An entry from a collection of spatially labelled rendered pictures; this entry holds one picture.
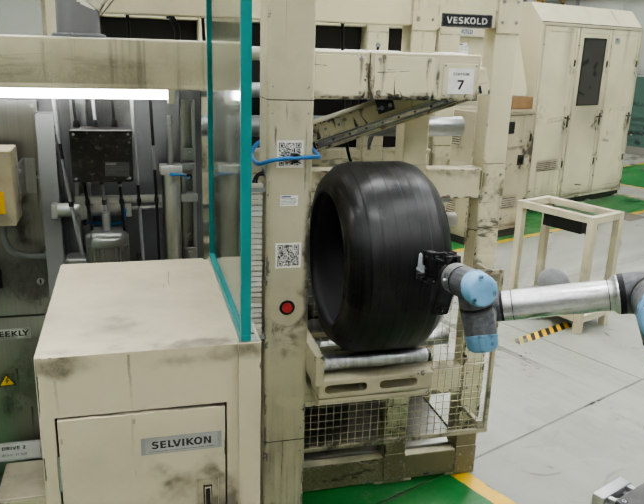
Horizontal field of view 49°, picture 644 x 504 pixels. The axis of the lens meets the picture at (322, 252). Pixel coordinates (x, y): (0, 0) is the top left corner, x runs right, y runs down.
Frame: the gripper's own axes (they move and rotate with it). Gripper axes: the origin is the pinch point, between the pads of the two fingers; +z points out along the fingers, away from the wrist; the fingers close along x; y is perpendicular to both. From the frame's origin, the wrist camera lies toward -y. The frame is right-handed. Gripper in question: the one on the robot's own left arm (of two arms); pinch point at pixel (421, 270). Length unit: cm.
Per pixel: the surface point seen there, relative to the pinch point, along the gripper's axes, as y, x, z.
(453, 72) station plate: 55, -27, 41
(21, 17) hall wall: 191, 215, 913
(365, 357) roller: -29.3, 9.7, 17.9
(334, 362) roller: -29.9, 19.3, 17.6
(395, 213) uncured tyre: 14.9, 5.5, 6.0
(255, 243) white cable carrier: 5.7, 41.4, 21.8
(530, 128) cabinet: 39, -301, 451
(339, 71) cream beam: 55, 11, 41
